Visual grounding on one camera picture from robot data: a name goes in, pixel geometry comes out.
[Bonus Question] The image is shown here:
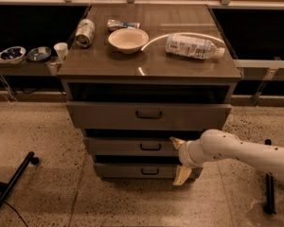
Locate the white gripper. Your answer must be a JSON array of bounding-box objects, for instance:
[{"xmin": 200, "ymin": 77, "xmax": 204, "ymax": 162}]
[{"xmin": 169, "ymin": 137, "xmax": 204, "ymax": 186}]

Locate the blue patterned bowl right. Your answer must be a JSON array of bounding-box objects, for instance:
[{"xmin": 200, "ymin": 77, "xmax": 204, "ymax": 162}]
[{"xmin": 27, "ymin": 46, "xmax": 51, "ymax": 62}]

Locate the grey top drawer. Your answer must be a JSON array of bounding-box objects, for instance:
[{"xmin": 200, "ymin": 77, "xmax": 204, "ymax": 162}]
[{"xmin": 66, "ymin": 101, "xmax": 231, "ymax": 131}]

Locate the small white paper cup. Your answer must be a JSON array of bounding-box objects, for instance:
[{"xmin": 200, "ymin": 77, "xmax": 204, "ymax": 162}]
[{"xmin": 54, "ymin": 43, "xmax": 68, "ymax": 61}]

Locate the white cable on shelf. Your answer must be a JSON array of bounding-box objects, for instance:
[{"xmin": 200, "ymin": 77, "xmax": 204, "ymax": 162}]
[{"xmin": 0, "ymin": 60, "xmax": 18, "ymax": 106}]

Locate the black stand leg right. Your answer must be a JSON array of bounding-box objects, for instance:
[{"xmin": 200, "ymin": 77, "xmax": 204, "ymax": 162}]
[{"xmin": 263, "ymin": 138, "xmax": 277, "ymax": 215}]

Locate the crumpled snack wrapper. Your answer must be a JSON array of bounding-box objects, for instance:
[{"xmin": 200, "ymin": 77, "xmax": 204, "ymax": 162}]
[{"xmin": 107, "ymin": 19, "xmax": 140, "ymax": 32}]

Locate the clear plastic water bottle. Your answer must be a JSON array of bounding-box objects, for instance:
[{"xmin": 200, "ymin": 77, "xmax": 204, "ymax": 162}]
[{"xmin": 166, "ymin": 34, "xmax": 225, "ymax": 60}]

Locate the blue patterned bowl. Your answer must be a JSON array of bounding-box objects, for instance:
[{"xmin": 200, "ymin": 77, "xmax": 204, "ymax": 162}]
[
  {"xmin": 0, "ymin": 46, "xmax": 27, "ymax": 64},
  {"xmin": 27, "ymin": 46, "xmax": 51, "ymax": 62}
]

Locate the black stand leg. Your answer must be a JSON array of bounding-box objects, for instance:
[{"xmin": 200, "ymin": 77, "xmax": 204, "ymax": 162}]
[
  {"xmin": 263, "ymin": 138, "xmax": 277, "ymax": 215},
  {"xmin": 0, "ymin": 151, "xmax": 39, "ymax": 208}
]

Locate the grey bottom drawer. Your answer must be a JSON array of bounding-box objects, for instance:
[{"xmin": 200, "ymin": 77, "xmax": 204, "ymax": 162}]
[{"xmin": 93, "ymin": 162, "xmax": 204, "ymax": 181}]

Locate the black stand leg left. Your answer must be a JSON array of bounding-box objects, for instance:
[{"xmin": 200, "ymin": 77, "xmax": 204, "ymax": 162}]
[{"xmin": 0, "ymin": 151, "xmax": 39, "ymax": 208}]

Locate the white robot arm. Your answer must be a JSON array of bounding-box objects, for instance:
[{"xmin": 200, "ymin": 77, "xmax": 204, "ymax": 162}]
[{"xmin": 170, "ymin": 130, "xmax": 284, "ymax": 185}]

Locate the blue patterned bowl left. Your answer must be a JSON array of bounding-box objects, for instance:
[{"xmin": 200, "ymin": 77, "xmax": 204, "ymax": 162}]
[{"xmin": 0, "ymin": 46, "xmax": 27, "ymax": 64}]

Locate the grey drawer cabinet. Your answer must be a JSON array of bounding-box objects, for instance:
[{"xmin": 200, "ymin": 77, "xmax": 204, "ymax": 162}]
[{"xmin": 59, "ymin": 4, "xmax": 241, "ymax": 166}]

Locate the white paper bowl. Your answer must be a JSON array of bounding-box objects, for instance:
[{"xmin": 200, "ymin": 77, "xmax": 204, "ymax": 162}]
[{"xmin": 108, "ymin": 28, "xmax": 149, "ymax": 54}]

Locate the crushed soda can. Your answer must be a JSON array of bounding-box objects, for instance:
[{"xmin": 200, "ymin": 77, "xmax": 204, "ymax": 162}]
[{"xmin": 75, "ymin": 19, "xmax": 96, "ymax": 48}]

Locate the black floor cable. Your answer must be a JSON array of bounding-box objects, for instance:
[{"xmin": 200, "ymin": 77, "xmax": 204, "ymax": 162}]
[{"xmin": 0, "ymin": 192, "xmax": 29, "ymax": 227}]

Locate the grey drawer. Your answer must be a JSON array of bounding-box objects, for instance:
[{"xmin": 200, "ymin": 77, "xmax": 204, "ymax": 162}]
[
  {"xmin": 93, "ymin": 162, "xmax": 204, "ymax": 181},
  {"xmin": 83, "ymin": 137, "xmax": 178, "ymax": 157},
  {"xmin": 66, "ymin": 101, "xmax": 231, "ymax": 131}
]

